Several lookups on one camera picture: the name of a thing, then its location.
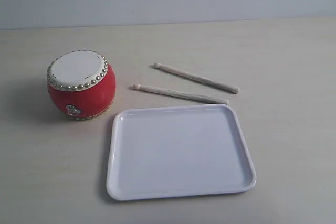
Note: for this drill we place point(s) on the white plastic tray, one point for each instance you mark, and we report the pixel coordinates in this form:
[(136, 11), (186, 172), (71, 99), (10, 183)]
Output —
[(178, 151)]

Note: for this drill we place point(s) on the small red drum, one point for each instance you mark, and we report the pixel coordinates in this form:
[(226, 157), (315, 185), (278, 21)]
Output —
[(81, 84)]

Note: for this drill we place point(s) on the wooden drumstick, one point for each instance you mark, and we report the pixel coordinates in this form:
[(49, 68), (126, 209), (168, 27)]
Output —
[(179, 94), (193, 77)]

